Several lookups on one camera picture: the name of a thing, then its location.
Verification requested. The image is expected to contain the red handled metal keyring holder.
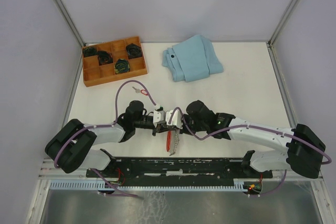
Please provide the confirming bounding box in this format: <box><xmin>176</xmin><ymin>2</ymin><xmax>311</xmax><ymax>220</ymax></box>
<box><xmin>166</xmin><ymin>129</ymin><xmax>180</xmax><ymax>156</ymax></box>

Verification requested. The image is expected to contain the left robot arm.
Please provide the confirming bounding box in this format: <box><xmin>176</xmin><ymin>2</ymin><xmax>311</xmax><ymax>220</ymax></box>
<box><xmin>45</xmin><ymin>100</ymin><xmax>166</xmax><ymax>177</ymax></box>

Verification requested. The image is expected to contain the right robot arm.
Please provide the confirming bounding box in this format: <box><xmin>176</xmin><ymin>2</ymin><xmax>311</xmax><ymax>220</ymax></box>
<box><xmin>181</xmin><ymin>100</ymin><xmax>326</xmax><ymax>179</ymax></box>

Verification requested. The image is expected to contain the key with red tag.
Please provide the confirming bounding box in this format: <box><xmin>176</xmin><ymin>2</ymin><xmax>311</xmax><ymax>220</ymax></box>
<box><xmin>132</xmin><ymin>87</ymin><xmax>148</xmax><ymax>96</ymax></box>

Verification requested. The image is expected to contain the light blue folded cloth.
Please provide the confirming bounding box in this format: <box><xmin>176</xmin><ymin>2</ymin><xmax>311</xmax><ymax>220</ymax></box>
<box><xmin>162</xmin><ymin>35</ymin><xmax>224</xmax><ymax>82</ymax></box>

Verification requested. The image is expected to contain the black rolled belt front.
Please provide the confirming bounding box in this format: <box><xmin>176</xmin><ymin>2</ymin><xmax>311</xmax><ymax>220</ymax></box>
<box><xmin>114</xmin><ymin>59</ymin><xmax>131</xmax><ymax>74</ymax></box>

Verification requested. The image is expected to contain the black rolled belt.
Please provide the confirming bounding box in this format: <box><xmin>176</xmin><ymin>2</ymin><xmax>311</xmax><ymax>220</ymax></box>
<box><xmin>97</xmin><ymin>50</ymin><xmax>113</xmax><ymax>66</ymax></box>
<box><xmin>82</xmin><ymin>46</ymin><xmax>97</xmax><ymax>58</ymax></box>
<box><xmin>126</xmin><ymin>43</ymin><xmax>142</xmax><ymax>59</ymax></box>
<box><xmin>114</xmin><ymin>59</ymin><xmax>131</xmax><ymax>74</ymax></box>

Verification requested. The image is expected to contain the black rolled belt right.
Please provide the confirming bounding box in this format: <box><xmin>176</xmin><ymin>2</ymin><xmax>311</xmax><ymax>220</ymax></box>
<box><xmin>126</xmin><ymin>43</ymin><xmax>142</xmax><ymax>59</ymax></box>

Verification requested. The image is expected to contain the wooden compartment tray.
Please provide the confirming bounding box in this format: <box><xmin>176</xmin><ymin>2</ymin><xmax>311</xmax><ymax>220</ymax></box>
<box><xmin>82</xmin><ymin>36</ymin><xmax>148</xmax><ymax>87</ymax></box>

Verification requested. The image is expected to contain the black rolled belt middle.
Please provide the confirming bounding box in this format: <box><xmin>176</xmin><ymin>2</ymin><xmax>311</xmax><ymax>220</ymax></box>
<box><xmin>97</xmin><ymin>50</ymin><xmax>113</xmax><ymax>66</ymax></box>

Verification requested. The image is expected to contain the black rolled belt far left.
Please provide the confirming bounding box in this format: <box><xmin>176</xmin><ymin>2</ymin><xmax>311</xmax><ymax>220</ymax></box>
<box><xmin>82</xmin><ymin>46</ymin><xmax>97</xmax><ymax>58</ymax></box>

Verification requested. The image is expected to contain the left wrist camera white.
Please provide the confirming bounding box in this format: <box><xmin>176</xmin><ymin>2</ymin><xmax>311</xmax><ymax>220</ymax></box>
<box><xmin>153</xmin><ymin>103</ymin><xmax>166</xmax><ymax>125</ymax></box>

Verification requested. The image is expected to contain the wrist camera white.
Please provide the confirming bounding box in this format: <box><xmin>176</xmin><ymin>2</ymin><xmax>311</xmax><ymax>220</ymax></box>
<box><xmin>153</xmin><ymin>103</ymin><xmax>166</xmax><ymax>125</ymax></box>
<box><xmin>165</xmin><ymin>110</ymin><xmax>183</xmax><ymax>129</ymax></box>

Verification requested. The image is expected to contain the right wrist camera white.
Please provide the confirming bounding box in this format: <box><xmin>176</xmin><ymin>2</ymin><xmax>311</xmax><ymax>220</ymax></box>
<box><xmin>165</xmin><ymin>110</ymin><xmax>183</xmax><ymax>129</ymax></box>

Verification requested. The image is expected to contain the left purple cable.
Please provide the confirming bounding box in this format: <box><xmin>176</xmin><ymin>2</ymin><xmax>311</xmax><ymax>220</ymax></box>
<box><xmin>54</xmin><ymin>80</ymin><xmax>162</xmax><ymax>198</ymax></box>

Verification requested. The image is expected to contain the purple cable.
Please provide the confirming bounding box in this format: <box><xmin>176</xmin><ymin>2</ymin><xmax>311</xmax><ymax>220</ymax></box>
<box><xmin>54</xmin><ymin>80</ymin><xmax>162</xmax><ymax>198</ymax></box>
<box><xmin>167</xmin><ymin>106</ymin><xmax>331</xmax><ymax>198</ymax></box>

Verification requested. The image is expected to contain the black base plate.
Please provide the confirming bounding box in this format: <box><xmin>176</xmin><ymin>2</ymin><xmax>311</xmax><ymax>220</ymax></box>
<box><xmin>99</xmin><ymin>157</ymin><xmax>272</xmax><ymax>187</ymax></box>

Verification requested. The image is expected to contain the white slotted cable duct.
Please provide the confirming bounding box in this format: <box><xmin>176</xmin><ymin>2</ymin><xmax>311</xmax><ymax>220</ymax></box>
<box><xmin>49</xmin><ymin>179</ymin><xmax>249</xmax><ymax>193</ymax></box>

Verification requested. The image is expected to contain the right aluminium frame post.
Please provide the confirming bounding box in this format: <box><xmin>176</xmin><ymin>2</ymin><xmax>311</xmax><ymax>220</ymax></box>
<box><xmin>268</xmin><ymin>0</ymin><xmax>300</xmax><ymax>47</ymax></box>

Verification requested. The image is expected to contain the aluminium frame post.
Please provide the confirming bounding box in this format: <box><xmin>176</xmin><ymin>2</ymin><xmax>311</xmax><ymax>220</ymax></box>
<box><xmin>268</xmin><ymin>0</ymin><xmax>300</xmax><ymax>47</ymax></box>
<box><xmin>53</xmin><ymin>0</ymin><xmax>85</xmax><ymax>46</ymax></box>

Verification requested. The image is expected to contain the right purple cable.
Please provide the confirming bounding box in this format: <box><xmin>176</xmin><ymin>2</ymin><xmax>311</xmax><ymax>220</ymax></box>
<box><xmin>167</xmin><ymin>106</ymin><xmax>331</xmax><ymax>198</ymax></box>

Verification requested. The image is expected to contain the left aluminium frame post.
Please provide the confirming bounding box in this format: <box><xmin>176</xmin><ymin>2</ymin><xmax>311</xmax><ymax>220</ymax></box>
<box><xmin>53</xmin><ymin>0</ymin><xmax>85</xmax><ymax>46</ymax></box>

